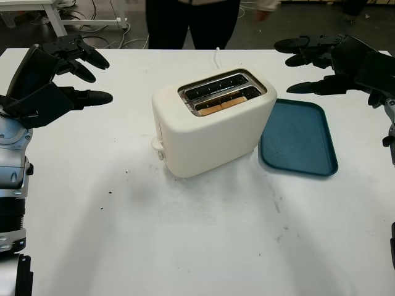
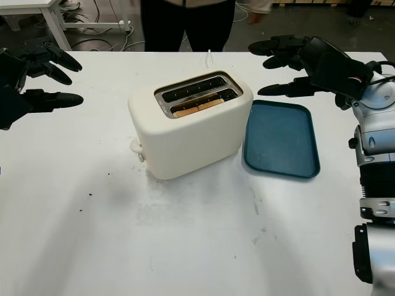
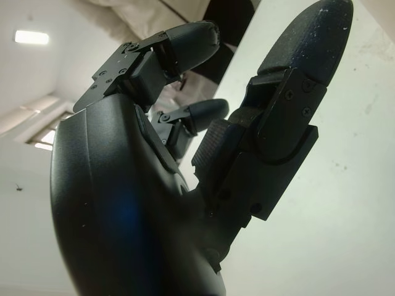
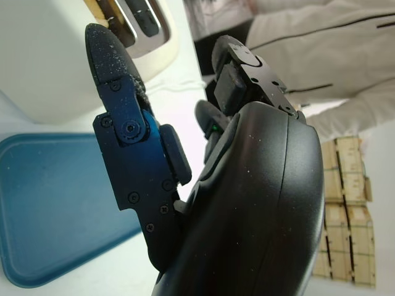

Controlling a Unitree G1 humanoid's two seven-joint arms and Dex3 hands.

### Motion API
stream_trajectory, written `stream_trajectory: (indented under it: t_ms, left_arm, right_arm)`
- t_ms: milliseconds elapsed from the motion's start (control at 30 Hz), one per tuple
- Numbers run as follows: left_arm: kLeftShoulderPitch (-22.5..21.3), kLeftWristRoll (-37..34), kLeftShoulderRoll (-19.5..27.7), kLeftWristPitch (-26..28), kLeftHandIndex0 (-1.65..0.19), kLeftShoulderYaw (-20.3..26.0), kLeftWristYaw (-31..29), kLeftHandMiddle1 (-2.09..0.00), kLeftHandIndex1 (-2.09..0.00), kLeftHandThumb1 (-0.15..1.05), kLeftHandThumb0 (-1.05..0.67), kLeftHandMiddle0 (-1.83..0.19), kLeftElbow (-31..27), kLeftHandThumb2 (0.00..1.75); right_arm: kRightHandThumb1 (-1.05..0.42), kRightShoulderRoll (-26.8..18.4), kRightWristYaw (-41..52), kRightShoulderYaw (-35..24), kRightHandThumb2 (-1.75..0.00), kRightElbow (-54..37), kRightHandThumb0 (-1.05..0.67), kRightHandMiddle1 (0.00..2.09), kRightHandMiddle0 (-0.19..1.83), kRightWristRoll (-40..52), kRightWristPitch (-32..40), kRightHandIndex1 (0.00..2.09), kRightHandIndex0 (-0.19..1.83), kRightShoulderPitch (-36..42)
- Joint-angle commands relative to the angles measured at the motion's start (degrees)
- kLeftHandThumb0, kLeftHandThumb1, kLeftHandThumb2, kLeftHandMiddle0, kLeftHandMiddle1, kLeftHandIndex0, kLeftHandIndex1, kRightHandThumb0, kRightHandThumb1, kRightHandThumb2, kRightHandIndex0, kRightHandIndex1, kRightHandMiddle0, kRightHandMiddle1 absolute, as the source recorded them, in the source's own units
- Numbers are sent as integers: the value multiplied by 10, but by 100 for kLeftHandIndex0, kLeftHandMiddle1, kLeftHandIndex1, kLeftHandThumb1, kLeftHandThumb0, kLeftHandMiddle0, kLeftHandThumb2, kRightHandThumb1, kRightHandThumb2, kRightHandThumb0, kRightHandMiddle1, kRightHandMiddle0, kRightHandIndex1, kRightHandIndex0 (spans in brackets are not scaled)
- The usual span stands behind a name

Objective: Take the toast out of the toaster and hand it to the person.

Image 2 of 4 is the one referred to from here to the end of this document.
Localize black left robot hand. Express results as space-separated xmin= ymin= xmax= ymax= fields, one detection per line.
xmin=0 ymin=37 xmax=85 ymax=110

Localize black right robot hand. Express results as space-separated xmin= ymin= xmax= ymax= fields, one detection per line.
xmin=248 ymin=35 xmax=355 ymax=110

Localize person's left hand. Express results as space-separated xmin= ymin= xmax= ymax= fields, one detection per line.
xmin=248 ymin=11 xmax=265 ymax=25

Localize toast slice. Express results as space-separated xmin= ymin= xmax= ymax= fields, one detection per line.
xmin=172 ymin=97 xmax=225 ymax=118

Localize person in black trousers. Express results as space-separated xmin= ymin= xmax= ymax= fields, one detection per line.
xmin=141 ymin=0 xmax=237 ymax=52

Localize cream two-slot toaster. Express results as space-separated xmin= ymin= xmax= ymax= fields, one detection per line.
xmin=127 ymin=70 xmax=254 ymax=181

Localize stacked wooden crates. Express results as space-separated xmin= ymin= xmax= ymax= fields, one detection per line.
xmin=271 ymin=0 xmax=349 ymax=7

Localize black bulky object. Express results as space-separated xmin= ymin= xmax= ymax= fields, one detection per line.
xmin=347 ymin=0 xmax=372 ymax=19

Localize blue plastic tray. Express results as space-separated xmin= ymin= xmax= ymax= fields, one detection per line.
xmin=241 ymin=99 xmax=321 ymax=179

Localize white floor cable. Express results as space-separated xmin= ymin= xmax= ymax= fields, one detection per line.
xmin=233 ymin=0 xmax=257 ymax=23

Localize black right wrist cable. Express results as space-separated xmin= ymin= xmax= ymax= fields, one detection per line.
xmin=367 ymin=60 xmax=395 ymax=84

